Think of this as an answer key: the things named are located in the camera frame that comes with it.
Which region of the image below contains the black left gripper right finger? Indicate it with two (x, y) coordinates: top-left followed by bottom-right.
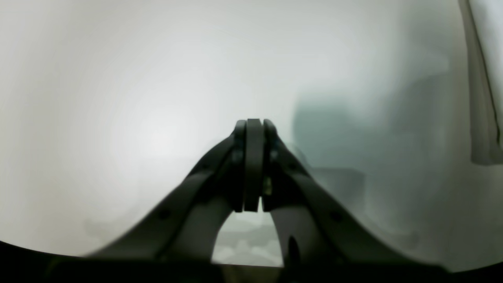
(253, 119), (443, 272)

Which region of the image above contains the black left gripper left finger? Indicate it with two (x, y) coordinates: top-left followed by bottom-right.
(90, 119), (255, 262)

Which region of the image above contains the grey plastic bin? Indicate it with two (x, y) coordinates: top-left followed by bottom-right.
(458, 0), (503, 165)

